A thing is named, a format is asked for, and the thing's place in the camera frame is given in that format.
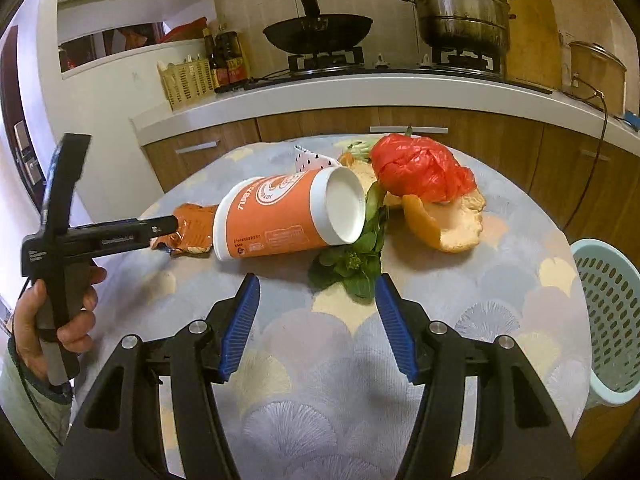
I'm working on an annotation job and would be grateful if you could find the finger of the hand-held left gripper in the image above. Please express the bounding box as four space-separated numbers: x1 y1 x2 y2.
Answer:
136 214 180 247

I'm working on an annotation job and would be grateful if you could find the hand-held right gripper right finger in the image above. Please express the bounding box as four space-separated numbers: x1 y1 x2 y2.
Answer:
374 274 583 480

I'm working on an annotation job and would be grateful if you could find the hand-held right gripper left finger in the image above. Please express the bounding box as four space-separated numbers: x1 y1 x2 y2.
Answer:
55 274 262 480

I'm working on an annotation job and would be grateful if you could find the brown snack wrapper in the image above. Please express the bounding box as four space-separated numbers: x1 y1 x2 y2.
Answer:
150 202 221 257

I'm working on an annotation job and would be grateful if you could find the green bok choy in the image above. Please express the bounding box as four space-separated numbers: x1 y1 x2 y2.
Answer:
307 138 390 298

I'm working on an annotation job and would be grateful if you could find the large pomelo peel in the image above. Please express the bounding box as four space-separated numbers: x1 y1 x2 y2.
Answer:
402 187 487 254

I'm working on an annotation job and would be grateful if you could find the orange paper cup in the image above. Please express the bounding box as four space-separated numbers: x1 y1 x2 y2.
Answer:
212 166 367 262

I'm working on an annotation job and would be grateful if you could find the red plastic bag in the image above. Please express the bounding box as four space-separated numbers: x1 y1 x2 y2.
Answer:
371 133 477 204

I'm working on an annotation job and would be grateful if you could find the light blue plastic basket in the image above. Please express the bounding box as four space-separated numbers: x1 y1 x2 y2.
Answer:
570 238 640 408

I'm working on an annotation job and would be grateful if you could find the person's left forearm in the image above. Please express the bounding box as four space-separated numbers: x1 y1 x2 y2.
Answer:
0 342 76 461

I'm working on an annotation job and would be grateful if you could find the person's left hand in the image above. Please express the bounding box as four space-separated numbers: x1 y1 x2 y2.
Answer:
11 266 108 383

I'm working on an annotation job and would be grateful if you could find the silver door lock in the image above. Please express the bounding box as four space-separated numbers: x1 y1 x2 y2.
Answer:
14 120 42 186

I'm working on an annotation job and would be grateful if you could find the yellow woven basket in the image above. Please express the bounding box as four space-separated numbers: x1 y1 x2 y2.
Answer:
157 57 216 112

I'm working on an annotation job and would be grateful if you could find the small pomelo peel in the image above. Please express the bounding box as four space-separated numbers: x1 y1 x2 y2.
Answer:
339 152 402 209

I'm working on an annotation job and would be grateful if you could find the white patterned paper wrapper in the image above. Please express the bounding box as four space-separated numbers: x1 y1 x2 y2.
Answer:
292 144 337 173

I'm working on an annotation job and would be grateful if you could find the slim dark sauce bottle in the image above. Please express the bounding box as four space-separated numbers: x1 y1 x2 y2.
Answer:
202 27 221 91

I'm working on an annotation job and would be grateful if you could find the wide dark sauce bottle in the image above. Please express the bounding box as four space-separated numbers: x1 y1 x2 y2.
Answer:
216 24 251 86

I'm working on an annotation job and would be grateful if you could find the white kitchen countertop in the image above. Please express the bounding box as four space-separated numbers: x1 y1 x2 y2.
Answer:
131 71 640 156

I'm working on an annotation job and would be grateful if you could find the black wok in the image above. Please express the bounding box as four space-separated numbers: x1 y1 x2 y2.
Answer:
262 0 374 55

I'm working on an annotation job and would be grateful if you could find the black gas stove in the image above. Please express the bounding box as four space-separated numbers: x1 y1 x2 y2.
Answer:
215 45 556 96

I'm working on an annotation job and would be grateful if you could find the brown rice cooker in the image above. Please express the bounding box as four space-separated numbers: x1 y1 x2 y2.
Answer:
567 40 628 111

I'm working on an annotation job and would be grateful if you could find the wooden cutting board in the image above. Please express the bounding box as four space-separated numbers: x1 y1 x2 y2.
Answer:
505 0 563 91

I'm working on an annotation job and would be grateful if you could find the steel steamer pot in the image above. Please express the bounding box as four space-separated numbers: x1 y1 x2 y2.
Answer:
394 0 521 58

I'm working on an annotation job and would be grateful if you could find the black power cable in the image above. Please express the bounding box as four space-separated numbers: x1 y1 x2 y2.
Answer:
562 75 608 231

